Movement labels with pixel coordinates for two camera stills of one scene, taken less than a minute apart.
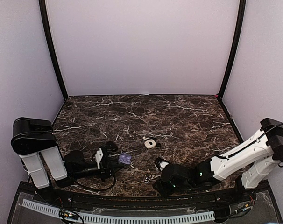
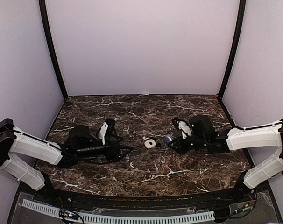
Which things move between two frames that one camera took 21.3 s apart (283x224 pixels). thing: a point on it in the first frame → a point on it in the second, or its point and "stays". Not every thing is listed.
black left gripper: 106,168 → 115,157
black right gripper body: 166,191 → 183,149
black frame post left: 52,46 stays
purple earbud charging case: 125,158 → 168,138
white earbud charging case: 150,143 stays
